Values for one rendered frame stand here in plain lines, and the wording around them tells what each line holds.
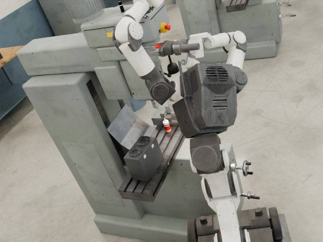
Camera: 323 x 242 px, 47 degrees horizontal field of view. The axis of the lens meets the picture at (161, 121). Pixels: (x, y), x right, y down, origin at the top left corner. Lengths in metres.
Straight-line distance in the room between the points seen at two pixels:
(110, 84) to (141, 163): 0.57
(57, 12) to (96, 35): 5.27
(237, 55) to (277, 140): 1.95
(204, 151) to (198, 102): 0.23
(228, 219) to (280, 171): 1.48
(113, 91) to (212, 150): 1.06
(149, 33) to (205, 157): 0.83
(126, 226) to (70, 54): 1.55
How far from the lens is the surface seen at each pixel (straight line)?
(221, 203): 2.16
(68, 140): 2.87
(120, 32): 1.66
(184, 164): 2.57
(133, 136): 2.79
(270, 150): 3.78
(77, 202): 4.00
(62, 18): 7.52
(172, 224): 3.08
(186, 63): 1.87
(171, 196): 2.91
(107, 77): 2.42
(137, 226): 3.19
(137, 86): 2.37
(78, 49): 2.43
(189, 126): 1.74
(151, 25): 2.09
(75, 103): 2.55
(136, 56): 1.65
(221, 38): 2.07
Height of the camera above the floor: 2.49
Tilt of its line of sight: 33 degrees down
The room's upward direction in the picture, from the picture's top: 19 degrees counter-clockwise
